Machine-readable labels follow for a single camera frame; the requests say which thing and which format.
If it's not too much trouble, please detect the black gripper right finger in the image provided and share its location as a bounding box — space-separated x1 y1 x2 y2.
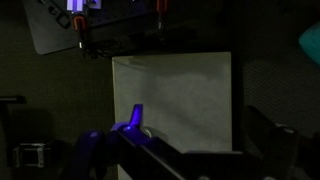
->
242 106 299 157

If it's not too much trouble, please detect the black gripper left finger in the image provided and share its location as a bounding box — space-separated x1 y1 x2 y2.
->
129 104 143 128

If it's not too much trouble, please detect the teal vase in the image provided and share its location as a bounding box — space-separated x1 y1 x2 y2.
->
298 21 320 65

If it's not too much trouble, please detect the small silver buckle device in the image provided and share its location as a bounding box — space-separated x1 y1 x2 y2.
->
12 143 52 168

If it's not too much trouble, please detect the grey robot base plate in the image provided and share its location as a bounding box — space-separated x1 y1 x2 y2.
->
22 0 156 55

